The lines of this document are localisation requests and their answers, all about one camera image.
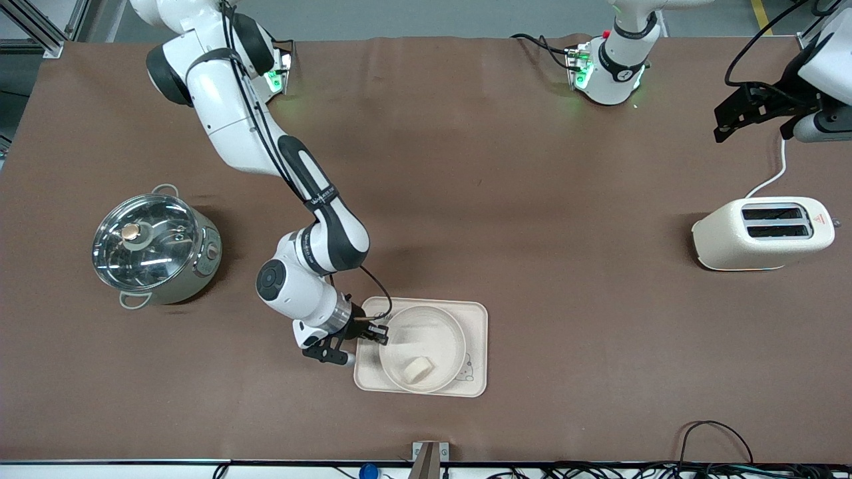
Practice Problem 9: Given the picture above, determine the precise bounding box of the steel electric cooking pot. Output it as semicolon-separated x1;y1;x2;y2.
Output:
92;184;223;311

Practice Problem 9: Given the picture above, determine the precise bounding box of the black arm base cable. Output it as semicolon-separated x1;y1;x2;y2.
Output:
511;32;574;71

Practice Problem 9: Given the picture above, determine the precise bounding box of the cream round plate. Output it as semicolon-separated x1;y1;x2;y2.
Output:
379;305;467;394

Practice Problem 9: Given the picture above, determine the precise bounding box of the white steamed bun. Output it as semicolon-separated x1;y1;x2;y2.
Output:
401;357;435;385

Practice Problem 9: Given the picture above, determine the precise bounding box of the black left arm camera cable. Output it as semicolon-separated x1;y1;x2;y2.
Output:
724;0;839;87

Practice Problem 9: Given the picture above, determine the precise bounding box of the aluminium frame post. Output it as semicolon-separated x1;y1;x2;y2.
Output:
0;0;91;59

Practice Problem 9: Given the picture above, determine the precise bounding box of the beige rabbit print tray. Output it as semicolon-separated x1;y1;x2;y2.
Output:
353;297;489;399

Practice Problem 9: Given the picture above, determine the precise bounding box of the white toaster power cable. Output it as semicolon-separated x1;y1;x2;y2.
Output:
744;136;788;199

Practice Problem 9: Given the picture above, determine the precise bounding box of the brown table cover mat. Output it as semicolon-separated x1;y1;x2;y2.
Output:
0;35;852;464

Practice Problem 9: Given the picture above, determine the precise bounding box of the black cable bundle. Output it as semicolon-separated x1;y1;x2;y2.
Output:
486;461;852;479

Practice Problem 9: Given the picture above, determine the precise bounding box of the glass pot lid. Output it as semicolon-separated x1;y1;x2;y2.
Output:
92;194;202;292

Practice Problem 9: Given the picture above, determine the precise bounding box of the cream two-slot toaster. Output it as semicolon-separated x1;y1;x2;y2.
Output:
692;196;836;271

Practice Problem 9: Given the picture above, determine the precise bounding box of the black looped cable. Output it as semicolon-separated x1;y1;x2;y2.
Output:
678;420;755;466

